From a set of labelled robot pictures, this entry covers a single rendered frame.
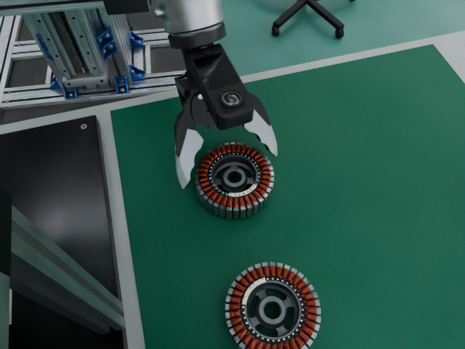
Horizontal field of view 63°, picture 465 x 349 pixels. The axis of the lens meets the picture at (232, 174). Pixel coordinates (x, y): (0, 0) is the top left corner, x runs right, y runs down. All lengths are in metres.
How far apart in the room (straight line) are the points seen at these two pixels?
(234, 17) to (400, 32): 0.82
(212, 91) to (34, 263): 0.26
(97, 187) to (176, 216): 0.12
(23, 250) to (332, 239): 0.40
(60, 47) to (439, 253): 1.10
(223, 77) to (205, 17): 0.07
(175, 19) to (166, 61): 1.09
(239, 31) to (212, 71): 1.54
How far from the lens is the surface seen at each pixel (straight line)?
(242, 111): 0.42
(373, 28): 2.13
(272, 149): 0.55
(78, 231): 0.55
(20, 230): 0.27
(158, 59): 1.57
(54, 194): 0.59
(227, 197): 0.52
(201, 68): 0.46
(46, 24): 1.24
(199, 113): 0.49
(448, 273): 0.59
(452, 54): 0.85
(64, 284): 0.32
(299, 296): 0.48
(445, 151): 0.69
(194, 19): 0.46
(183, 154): 0.51
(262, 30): 2.01
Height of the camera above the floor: 1.25
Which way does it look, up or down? 59 degrees down
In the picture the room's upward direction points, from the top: straight up
